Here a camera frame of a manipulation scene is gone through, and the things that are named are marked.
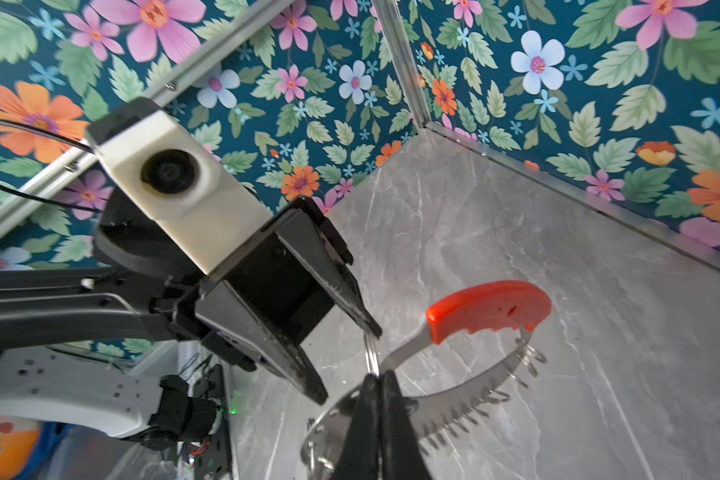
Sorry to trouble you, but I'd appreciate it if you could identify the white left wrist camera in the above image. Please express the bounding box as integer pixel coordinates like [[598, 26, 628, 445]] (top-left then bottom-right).
[[85, 97, 272, 274]]

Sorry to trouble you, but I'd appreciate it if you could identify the red keyring with metal rings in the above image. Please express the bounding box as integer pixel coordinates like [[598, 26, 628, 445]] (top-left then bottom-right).
[[304, 284, 565, 479]]

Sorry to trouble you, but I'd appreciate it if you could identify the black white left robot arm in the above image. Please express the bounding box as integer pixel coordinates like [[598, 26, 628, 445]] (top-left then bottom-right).
[[0, 190, 382, 450]]

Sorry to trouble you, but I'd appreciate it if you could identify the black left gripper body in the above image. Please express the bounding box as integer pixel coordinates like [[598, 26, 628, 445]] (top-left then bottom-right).
[[226, 197, 354, 344]]

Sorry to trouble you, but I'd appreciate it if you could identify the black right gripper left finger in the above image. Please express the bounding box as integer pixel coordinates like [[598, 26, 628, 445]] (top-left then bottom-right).
[[331, 374, 382, 480]]

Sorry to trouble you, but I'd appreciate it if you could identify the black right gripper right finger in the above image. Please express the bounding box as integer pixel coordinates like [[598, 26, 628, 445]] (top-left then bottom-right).
[[380, 371, 432, 480]]

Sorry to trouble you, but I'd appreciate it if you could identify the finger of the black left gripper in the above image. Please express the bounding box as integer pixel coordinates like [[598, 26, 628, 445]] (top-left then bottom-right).
[[276, 210, 382, 338], [195, 282, 328, 405]]

